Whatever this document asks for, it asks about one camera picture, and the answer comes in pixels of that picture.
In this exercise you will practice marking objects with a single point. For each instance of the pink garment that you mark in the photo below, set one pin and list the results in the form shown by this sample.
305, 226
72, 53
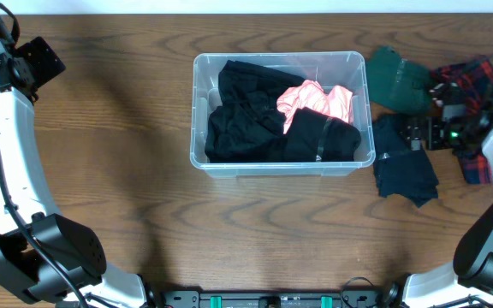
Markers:
338, 103

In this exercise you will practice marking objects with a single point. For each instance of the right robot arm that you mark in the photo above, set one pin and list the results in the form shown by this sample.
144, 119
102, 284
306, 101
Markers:
467, 281

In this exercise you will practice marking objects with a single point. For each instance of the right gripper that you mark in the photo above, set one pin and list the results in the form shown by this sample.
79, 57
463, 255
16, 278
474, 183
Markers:
434, 139

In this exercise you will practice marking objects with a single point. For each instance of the dark green garment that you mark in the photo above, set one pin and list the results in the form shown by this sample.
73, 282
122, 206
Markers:
397, 83

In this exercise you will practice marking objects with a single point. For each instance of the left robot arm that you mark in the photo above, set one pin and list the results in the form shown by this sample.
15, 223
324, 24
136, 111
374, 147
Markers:
44, 256

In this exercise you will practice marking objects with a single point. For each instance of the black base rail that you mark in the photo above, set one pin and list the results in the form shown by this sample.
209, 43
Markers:
340, 299

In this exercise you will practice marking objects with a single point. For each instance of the small black garment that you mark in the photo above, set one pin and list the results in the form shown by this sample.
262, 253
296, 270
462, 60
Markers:
314, 137

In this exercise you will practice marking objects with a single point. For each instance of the clear plastic storage container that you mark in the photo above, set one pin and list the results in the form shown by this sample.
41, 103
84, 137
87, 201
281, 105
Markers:
328, 68

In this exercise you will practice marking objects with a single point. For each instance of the large black garment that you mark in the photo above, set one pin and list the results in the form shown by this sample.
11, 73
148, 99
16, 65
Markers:
248, 127

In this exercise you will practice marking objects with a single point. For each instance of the red navy plaid shirt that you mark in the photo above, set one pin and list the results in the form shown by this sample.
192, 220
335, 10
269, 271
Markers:
473, 80

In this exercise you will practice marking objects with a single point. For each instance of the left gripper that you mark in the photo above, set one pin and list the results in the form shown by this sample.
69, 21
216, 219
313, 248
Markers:
41, 60

